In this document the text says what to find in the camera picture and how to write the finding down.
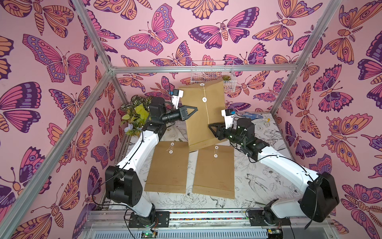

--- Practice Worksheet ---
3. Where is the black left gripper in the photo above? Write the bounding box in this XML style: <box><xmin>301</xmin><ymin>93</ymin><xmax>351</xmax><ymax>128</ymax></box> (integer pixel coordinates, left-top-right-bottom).
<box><xmin>161</xmin><ymin>108</ymin><xmax>197</xmax><ymax>126</ymax></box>

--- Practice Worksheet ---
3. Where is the brown kraft file bag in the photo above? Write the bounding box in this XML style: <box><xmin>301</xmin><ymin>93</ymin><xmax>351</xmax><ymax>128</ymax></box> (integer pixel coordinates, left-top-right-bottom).
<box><xmin>193</xmin><ymin>145</ymin><xmax>235</xmax><ymax>199</ymax></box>
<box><xmin>180</xmin><ymin>80</ymin><xmax>225</xmax><ymax>152</ymax></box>
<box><xmin>145</xmin><ymin>141</ymin><xmax>189</xmax><ymax>194</ymax></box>

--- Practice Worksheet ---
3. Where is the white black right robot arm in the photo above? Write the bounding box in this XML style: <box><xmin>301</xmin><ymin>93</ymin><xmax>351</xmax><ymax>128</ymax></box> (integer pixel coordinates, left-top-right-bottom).
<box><xmin>209</xmin><ymin>118</ymin><xmax>340</xmax><ymax>225</ymax></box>

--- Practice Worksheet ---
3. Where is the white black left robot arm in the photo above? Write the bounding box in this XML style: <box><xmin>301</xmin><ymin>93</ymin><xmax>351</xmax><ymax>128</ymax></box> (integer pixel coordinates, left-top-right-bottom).
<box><xmin>105</xmin><ymin>97</ymin><xmax>198</xmax><ymax>227</ymax></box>

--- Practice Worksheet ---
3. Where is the potted green yellow plant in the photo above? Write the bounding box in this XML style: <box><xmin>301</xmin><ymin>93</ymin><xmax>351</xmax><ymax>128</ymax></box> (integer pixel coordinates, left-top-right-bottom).
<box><xmin>118</xmin><ymin>95</ymin><xmax>152</xmax><ymax>136</ymax></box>

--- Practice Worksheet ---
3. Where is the small green succulent plant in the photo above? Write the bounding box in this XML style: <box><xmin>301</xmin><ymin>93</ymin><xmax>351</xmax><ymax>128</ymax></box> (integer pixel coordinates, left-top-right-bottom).
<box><xmin>222</xmin><ymin>75</ymin><xmax>231</xmax><ymax>81</ymax></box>

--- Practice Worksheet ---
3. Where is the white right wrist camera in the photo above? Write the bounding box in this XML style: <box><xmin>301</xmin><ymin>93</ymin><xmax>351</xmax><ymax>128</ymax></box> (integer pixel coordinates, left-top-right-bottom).
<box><xmin>221</xmin><ymin>109</ymin><xmax>236</xmax><ymax>129</ymax></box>

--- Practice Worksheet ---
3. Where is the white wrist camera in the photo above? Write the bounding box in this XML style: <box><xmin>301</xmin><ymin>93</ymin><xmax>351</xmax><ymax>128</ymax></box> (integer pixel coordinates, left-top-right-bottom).
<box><xmin>170</xmin><ymin>89</ymin><xmax>184</xmax><ymax>110</ymax></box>
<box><xmin>221</xmin><ymin>109</ymin><xmax>236</xmax><ymax>129</ymax></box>

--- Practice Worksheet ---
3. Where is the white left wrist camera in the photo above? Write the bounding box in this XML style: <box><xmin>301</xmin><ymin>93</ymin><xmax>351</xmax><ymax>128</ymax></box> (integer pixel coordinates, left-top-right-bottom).
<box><xmin>170</xmin><ymin>89</ymin><xmax>184</xmax><ymax>110</ymax></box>

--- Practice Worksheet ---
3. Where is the white wire wall basket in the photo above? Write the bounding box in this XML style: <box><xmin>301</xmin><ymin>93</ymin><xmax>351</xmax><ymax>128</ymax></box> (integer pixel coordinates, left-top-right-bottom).
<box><xmin>190</xmin><ymin>58</ymin><xmax>237</xmax><ymax>94</ymax></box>

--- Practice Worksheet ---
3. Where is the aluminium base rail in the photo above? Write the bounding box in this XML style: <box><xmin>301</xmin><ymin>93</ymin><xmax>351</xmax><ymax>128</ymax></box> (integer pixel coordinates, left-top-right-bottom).
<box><xmin>80</xmin><ymin>208</ymin><xmax>340</xmax><ymax>239</ymax></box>

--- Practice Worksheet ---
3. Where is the aluminium cage frame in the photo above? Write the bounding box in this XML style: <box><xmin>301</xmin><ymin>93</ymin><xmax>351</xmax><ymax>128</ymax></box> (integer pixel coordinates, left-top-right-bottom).
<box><xmin>1</xmin><ymin>1</ymin><xmax>334</xmax><ymax>239</ymax></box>

